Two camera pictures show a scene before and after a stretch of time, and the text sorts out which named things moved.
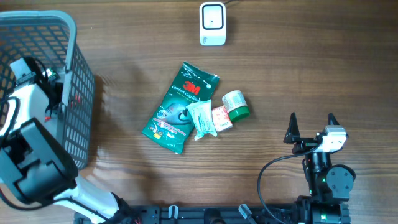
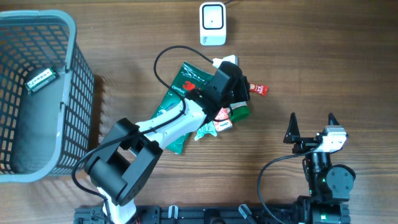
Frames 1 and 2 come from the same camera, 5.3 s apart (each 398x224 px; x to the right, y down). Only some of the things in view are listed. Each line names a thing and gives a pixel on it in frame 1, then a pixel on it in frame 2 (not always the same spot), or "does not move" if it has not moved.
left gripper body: x=58 y=96 -> x=242 y=93
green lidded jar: x=236 y=104 does not move
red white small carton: x=221 y=117 does not move
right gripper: x=293 y=135 does not move
